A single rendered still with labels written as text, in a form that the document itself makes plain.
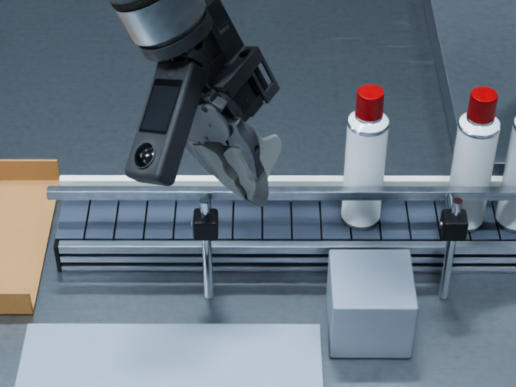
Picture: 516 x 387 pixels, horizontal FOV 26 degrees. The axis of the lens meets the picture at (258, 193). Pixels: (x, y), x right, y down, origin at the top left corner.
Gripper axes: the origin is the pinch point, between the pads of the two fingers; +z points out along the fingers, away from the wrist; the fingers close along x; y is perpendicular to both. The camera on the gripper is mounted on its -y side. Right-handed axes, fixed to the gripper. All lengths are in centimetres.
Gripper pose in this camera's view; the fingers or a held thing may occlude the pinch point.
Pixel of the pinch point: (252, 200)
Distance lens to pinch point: 111.8
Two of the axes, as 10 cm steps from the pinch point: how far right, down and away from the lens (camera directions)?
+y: 5.3, -6.8, 5.0
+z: 4.2, 7.3, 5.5
